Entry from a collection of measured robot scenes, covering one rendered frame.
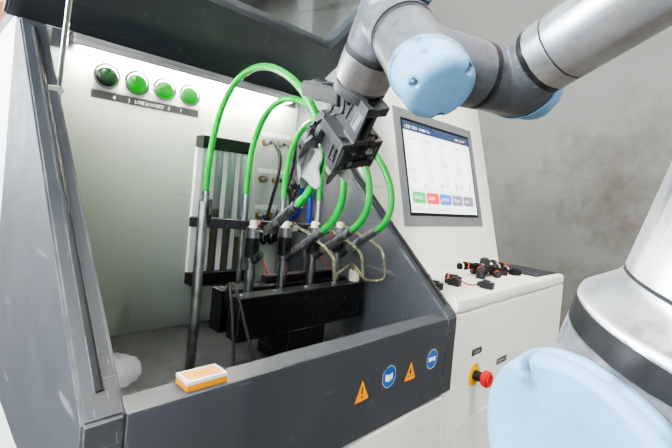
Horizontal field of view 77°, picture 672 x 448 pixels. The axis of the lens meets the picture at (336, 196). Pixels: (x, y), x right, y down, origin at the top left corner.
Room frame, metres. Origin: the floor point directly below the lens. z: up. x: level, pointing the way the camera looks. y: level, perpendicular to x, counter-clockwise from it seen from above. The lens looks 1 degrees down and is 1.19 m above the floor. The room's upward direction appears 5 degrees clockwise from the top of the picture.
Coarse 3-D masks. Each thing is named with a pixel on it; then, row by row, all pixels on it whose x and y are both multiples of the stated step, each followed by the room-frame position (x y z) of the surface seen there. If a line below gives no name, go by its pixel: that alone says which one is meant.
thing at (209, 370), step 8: (200, 368) 0.50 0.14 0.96; (208, 368) 0.50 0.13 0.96; (216, 368) 0.50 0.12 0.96; (184, 376) 0.48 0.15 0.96; (192, 376) 0.48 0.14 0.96; (200, 376) 0.48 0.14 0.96; (224, 376) 0.50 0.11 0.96; (184, 384) 0.47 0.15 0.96; (200, 384) 0.48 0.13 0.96; (208, 384) 0.48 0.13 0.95
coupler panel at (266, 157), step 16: (272, 128) 1.17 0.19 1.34; (288, 128) 1.21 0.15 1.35; (272, 144) 1.17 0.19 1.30; (256, 160) 1.14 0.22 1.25; (272, 160) 1.18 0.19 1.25; (256, 176) 1.14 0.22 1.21; (272, 176) 1.18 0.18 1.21; (256, 192) 1.15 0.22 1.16; (256, 208) 1.15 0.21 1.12; (272, 208) 1.19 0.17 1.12
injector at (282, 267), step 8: (280, 232) 0.86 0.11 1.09; (288, 232) 0.86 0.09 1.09; (280, 240) 0.86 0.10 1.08; (288, 240) 0.86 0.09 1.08; (280, 248) 0.86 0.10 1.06; (288, 248) 0.86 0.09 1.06; (280, 256) 0.86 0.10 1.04; (288, 256) 0.85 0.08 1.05; (280, 264) 0.87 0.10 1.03; (280, 272) 0.86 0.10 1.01; (280, 280) 0.87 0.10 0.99
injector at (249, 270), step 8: (248, 232) 0.81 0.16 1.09; (256, 232) 0.81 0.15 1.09; (248, 240) 0.81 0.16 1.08; (256, 240) 0.81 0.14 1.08; (248, 248) 0.80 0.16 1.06; (256, 248) 0.81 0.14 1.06; (248, 256) 0.80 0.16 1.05; (256, 256) 0.79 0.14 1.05; (248, 264) 0.81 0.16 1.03; (248, 272) 0.81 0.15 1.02; (248, 280) 0.81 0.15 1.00; (248, 288) 0.81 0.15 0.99
